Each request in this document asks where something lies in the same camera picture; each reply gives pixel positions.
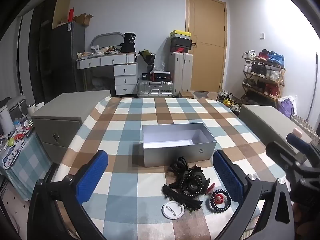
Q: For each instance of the black and red shoe box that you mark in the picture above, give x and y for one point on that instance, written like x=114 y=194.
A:
x=180 y=49

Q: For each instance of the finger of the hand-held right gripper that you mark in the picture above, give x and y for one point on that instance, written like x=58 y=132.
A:
x=282 y=152
x=298 y=142

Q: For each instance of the flat cardboard sheet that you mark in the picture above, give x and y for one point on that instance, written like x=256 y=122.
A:
x=60 y=10

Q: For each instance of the grey dressing table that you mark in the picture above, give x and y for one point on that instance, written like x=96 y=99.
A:
x=110 y=61

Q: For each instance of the white round badge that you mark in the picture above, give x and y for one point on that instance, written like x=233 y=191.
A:
x=173 y=210

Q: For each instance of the open cardboard box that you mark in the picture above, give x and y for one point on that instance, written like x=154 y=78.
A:
x=83 y=20

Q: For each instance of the small brown cardboard box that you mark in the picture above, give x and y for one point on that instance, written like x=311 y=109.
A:
x=186 y=94

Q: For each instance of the white thermos bottle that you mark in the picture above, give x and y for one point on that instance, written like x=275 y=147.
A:
x=5 y=120

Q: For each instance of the white suitcase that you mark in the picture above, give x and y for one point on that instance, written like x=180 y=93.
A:
x=180 y=72

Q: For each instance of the arched grey mirror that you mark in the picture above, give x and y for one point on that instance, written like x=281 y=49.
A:
x=107 y=38

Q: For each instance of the black paper bag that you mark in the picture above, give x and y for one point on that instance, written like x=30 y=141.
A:
x=128 y=43

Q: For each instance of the pile of shoes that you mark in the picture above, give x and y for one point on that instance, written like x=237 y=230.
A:
x=228 y=100

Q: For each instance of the small black box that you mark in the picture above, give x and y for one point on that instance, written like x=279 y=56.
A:
x=145 y=76

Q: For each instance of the purple bag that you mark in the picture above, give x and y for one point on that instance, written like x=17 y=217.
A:
x=286 y=107

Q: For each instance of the side table checked cloth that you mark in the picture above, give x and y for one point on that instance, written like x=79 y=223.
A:
x=27 y=160

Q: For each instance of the grey white bag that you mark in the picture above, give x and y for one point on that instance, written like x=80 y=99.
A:
x=17 y=107

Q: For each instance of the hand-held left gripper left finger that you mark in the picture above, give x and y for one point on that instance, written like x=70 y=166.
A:
x=92 y=177

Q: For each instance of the white wicker basket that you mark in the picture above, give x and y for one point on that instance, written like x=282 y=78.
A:
x=306 y=128

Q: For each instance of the black wardrobe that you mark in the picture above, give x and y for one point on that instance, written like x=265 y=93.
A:
x=41 y=55

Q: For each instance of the black banana hair clip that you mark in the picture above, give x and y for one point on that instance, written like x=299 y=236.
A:
x=180 y=197

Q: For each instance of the clear plastic bag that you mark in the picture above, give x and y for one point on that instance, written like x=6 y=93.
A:
x=158 y=67

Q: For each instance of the silver suitcase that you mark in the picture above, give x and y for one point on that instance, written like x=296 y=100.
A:
x=155 y=88

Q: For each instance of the grey floor mat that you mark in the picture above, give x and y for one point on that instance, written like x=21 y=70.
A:
x=201 y=95

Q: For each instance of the pink soap bar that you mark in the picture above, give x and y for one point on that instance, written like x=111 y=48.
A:
x=298 y=132

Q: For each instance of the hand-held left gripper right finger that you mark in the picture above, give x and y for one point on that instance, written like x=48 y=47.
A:
x=227 y=177

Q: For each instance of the wooden shoe rack with shoes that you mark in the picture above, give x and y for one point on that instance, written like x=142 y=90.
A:
x=263 y=75

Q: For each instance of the silver rectangular box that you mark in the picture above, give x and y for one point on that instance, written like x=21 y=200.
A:
x=175 y=155

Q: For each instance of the wooden door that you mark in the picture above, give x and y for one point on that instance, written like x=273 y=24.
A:
x=206 y=50

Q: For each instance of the red hair clip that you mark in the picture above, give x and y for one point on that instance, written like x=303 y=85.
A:
x=211 y=187

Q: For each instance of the dark grey tall cabinet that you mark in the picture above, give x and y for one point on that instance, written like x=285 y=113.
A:
x=67 y=57

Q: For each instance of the black box red trim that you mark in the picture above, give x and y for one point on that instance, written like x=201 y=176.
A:
x=162 y=76

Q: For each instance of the cartoon shaped tray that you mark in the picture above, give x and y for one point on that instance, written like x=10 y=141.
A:
x=13 y=153

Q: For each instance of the checked tablecloth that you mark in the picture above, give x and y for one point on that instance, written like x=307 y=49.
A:
x=125 y=135

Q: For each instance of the large black claw hair clip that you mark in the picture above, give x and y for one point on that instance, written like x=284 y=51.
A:
x=205 y=180

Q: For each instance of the black wrapped flower bouquet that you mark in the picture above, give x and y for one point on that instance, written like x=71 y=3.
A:
x=148 y=58

